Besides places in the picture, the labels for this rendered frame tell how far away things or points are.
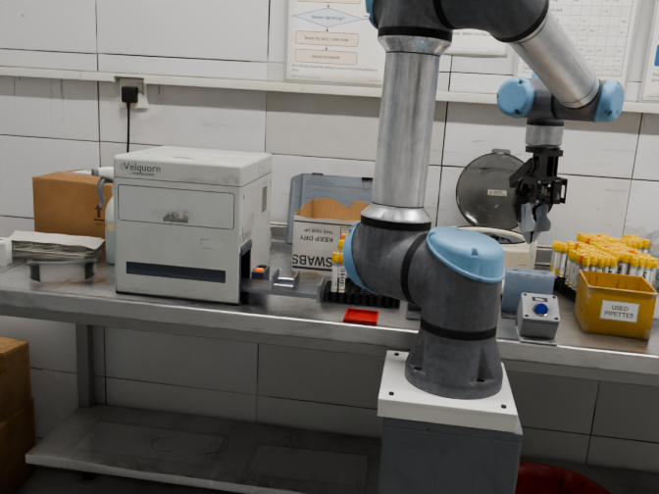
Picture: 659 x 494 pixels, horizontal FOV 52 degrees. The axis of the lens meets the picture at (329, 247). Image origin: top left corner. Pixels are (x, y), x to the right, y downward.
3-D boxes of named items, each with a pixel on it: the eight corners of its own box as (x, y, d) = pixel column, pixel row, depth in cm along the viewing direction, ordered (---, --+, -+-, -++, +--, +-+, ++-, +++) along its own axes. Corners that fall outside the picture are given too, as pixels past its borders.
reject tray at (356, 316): (342, 321, 136) (342, 318, 136) (346, 311, 142) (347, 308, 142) (376, 325, 135) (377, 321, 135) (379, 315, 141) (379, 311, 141)
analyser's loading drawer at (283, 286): (225, 294, 143) (225, 271, 141) (233, 285, 149) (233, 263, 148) (319, 303, 140) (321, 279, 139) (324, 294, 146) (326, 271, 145)
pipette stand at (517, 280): (500, 318, 144) (506, 272, 141) (500, 308, 150) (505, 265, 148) (549, 323, 142) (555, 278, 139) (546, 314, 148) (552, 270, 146)
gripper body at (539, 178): (532, 207, 138) (538, 147, 135) (513, 201, 146) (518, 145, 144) (566, 207, 139) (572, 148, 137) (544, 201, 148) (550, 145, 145)
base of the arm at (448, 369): (495, 408, 96) (503, 342, 94) (393, 387, 101) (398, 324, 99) (506, 370, 110) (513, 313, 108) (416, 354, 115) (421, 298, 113)
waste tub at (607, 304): (581, 332, 137) (587, 286, 135) (572, 313, 150) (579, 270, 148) (650, 341, 135) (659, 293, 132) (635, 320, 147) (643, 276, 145)
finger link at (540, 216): (540, 248, 142) (545, 205, 140) (527, 242, 148) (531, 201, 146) (554, 248, 143) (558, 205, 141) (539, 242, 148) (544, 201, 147)
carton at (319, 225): (288, 272, 169) (290, 214, 165) (309, 247, 197) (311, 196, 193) (386, 281, 166) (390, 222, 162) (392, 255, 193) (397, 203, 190)
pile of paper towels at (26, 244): (-8, 255, 169) (-9, 237, 168) (18, 246, 179) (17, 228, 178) (85, 265, 166) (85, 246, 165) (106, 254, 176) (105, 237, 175)
